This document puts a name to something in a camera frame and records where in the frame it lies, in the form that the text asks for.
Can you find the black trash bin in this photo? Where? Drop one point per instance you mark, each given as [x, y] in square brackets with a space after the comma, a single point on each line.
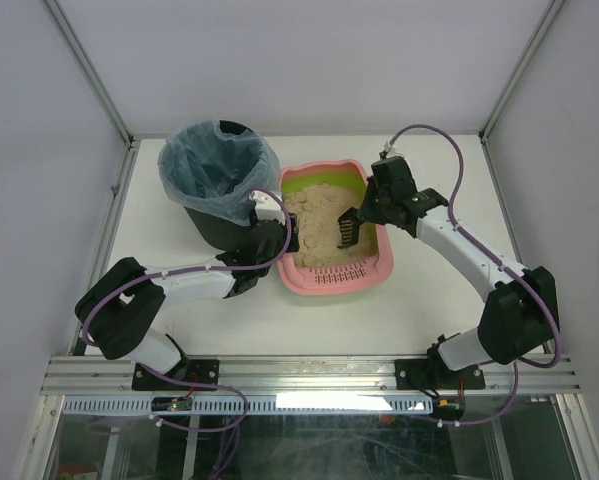
[219, 225]

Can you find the right aluminium frame post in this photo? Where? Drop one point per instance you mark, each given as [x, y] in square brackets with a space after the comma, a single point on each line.
[541, 31]

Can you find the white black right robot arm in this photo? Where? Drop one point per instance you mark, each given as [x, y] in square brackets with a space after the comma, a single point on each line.
[520, 310]

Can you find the white slotted cable duct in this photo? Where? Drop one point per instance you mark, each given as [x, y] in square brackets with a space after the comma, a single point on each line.
[288, 403]

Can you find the left aluminium frame post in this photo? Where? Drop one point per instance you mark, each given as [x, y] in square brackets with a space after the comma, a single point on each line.
[87, 69]

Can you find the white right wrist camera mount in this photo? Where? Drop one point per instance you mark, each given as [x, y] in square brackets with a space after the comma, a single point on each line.
[388, 151]

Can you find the black slotted litter scoop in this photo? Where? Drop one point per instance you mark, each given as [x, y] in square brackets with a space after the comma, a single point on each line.
[349, 225]

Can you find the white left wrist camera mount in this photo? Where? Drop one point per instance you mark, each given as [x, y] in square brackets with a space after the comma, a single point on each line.
[268, 206]

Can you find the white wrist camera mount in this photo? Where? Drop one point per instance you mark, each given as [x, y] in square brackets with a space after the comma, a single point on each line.
[388, 151]
[268, 206]

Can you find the pink green litter box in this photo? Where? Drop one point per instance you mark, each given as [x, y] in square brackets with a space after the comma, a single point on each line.
[348, 277]

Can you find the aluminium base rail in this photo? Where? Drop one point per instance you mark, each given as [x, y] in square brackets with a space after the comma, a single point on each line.
[265, 374]

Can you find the beige cat litter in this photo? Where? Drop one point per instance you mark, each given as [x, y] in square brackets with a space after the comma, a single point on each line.
[318, 208]

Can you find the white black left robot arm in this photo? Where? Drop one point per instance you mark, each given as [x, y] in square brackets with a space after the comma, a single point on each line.
[118, 311]

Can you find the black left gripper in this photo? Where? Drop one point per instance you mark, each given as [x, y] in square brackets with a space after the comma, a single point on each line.
[286, 235]

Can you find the aluminium frame post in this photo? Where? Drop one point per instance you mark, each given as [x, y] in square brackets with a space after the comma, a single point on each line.
[541, 31]
[87, 69]

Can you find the blue plastic bin liner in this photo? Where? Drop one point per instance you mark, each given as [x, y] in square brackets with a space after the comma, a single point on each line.
[173, 168]

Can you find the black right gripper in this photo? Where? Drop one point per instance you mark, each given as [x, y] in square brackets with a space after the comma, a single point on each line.
[371, 201]

